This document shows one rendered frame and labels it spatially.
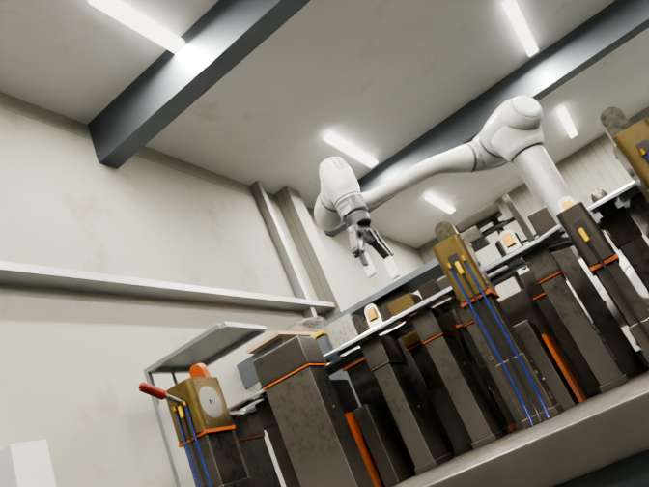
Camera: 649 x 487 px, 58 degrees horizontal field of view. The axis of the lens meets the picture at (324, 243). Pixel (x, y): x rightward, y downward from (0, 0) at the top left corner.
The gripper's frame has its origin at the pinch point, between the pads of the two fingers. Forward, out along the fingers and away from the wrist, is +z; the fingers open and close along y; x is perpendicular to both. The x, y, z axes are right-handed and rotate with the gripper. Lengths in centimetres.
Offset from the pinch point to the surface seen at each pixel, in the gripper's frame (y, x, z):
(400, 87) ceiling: -412, -84, -311
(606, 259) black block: 44, 60, 34
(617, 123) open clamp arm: 40, 73, 14
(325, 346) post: 9.1, -22.5, 12.1
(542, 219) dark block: 8, 48, 13
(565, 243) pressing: 17, 51, 23
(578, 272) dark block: 7, 48, 28
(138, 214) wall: -160, -266, -222
